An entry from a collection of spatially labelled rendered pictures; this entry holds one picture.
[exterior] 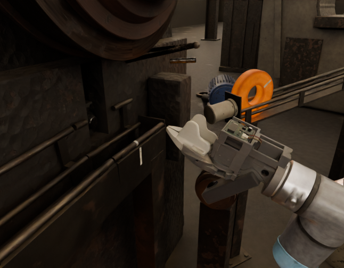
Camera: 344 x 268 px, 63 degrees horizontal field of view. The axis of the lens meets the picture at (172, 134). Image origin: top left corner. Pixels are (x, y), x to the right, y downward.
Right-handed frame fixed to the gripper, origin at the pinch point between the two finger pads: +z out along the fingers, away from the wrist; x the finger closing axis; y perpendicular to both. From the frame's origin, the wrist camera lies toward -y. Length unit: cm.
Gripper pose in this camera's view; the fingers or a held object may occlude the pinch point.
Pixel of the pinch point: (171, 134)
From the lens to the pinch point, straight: 52.5
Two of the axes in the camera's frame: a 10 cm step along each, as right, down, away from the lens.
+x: -4.4, 3.7, -8.2
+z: -8.5, -4.5, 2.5
